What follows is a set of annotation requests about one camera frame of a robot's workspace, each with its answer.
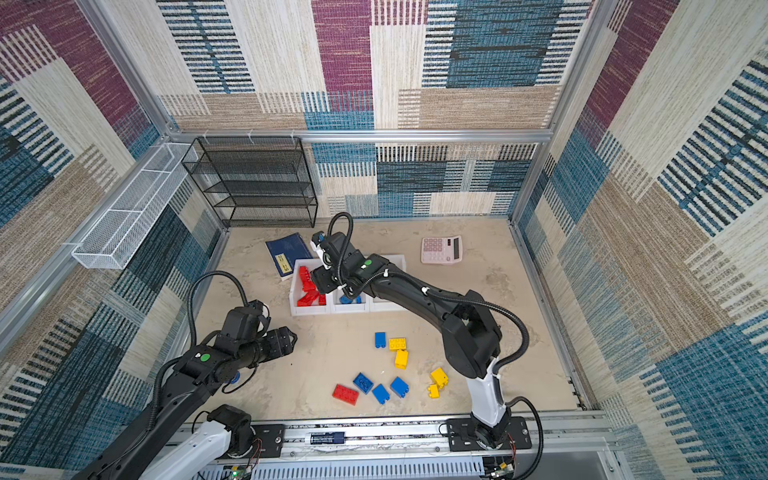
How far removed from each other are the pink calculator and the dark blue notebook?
422mm

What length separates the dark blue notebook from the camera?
1.07 m

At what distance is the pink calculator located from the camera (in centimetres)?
107
